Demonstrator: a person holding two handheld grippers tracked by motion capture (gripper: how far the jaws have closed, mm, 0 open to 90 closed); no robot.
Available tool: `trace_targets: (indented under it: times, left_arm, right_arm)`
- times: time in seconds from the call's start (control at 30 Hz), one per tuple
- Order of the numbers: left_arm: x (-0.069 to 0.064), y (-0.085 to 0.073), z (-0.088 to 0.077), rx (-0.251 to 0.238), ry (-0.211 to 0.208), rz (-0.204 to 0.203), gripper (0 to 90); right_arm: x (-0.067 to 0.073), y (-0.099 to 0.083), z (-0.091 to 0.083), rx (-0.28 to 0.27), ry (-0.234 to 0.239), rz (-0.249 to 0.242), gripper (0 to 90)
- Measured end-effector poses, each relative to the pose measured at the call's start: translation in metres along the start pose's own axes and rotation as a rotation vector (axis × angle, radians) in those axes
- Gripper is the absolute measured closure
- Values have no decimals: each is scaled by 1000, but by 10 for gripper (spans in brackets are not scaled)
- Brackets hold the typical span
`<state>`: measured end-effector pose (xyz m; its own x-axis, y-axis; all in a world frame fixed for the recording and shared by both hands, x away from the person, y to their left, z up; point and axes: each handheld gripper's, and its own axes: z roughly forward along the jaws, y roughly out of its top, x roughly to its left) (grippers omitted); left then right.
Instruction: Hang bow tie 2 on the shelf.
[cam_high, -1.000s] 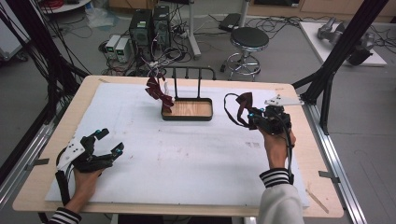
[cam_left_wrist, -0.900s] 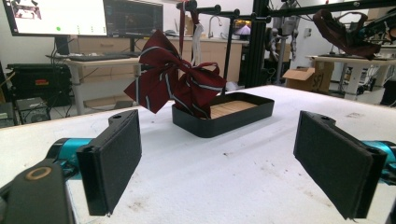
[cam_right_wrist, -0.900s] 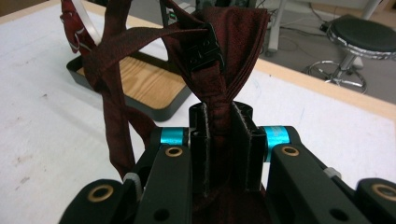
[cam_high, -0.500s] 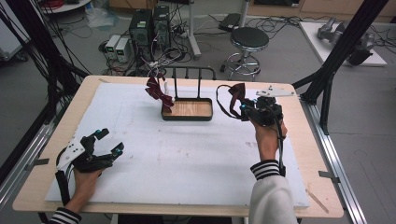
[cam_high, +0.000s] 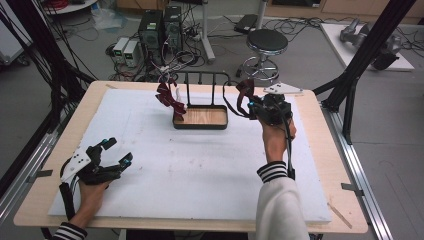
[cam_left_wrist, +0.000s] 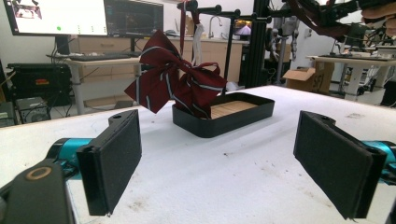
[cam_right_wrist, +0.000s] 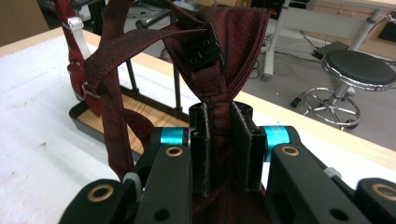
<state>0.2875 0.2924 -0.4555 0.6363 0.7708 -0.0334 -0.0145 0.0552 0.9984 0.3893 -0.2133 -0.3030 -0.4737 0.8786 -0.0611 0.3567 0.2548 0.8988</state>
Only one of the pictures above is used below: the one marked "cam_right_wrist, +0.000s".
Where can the white foam mat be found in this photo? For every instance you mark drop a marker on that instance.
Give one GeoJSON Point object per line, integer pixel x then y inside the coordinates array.
{"type": "Point", "coordinates": [40, 130]}

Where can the striped red bow tie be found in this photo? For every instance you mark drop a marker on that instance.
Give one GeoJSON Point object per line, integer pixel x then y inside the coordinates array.
{"type": "Point", "coordinates": [74, 62]}

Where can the grey desk leg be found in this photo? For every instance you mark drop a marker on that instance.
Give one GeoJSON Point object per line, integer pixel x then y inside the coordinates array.
{"type": "Point", "coordinates": [365, 29]}
{"type": "Point", "coordinates": [275, 43]}

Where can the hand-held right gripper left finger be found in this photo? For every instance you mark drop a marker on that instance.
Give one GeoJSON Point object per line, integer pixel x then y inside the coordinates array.
{"type": "Point", "coordinates": [199, 149]}

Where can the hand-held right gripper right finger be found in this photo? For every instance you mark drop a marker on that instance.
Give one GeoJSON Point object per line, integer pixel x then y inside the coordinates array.
{"type": "Point", "coordinates": [250, 149]}

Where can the black rack with wooden tray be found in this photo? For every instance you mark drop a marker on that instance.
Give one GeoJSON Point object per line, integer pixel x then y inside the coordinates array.
{"type": "Point", "coordinates": [93, 119]}

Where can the black round stool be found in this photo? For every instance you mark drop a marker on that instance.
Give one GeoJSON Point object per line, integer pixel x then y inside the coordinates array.
{"type": "Point", "coordinates": [358, 73]}

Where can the black flat box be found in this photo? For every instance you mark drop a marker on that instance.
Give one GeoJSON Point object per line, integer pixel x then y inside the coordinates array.
{"type": "Point", "coordinates": [330, 49]}

